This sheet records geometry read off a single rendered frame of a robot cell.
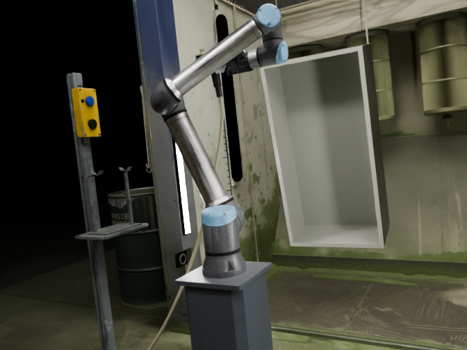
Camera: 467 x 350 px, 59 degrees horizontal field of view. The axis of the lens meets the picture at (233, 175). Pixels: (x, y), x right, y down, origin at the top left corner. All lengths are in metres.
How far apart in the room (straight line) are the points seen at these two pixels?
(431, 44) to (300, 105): 1.19
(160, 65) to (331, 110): 1.14
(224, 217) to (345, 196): 1.45
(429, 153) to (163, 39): 2.37
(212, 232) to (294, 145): 1.42
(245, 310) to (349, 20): 2.62
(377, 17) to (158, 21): 1.76
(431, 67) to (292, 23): 1.19
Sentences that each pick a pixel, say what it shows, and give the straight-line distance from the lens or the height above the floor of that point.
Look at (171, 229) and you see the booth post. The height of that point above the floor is 0.69.
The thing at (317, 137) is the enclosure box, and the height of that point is 1.17.
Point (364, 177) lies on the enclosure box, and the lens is 2.92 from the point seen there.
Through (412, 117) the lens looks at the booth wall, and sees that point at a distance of 3.94.
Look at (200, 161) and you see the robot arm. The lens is 1.88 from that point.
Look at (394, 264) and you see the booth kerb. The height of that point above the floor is 0.12.
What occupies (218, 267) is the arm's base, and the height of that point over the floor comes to 0.68.
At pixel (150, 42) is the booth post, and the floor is 1.85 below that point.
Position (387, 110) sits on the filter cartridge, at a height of 1.33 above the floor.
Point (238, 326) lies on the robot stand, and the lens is 1.71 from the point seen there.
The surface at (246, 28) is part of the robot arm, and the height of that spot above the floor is 1.63.
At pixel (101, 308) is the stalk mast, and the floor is 0.35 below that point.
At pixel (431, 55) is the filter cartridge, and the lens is 3.58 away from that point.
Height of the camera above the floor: 1.16
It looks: 4 degrees down
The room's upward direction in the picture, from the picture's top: 6 degrees counter-clockwise
